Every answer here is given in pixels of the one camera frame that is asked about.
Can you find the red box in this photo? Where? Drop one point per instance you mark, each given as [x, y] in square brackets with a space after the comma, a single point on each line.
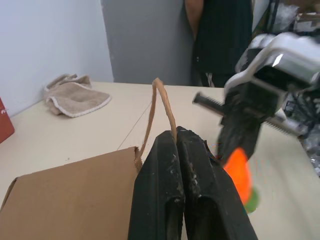
[5, 125]

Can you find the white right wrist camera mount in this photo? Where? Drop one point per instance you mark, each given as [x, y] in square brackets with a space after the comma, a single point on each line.
[282, 47]

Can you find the cluttered background shelf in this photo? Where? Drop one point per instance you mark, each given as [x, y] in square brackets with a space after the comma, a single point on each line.
[287, 15]

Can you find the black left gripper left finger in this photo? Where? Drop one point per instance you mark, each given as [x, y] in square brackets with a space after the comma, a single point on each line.
[155, 190]

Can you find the beige towel with white trim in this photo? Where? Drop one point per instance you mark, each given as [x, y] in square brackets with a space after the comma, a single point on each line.
[77, 97]

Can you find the brown paper bag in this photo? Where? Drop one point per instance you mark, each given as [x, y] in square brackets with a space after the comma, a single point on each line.
[75, 197]

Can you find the orange carrot plush toy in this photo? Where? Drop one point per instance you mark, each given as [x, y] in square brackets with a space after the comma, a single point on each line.
[238, 175]

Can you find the person in black clothes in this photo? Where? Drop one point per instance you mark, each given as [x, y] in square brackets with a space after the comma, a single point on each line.
[225, 37]

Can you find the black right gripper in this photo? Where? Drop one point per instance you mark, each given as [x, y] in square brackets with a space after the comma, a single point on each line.
[252, 100]

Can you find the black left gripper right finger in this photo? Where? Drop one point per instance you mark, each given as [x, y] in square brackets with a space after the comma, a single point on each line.
[212, 200]

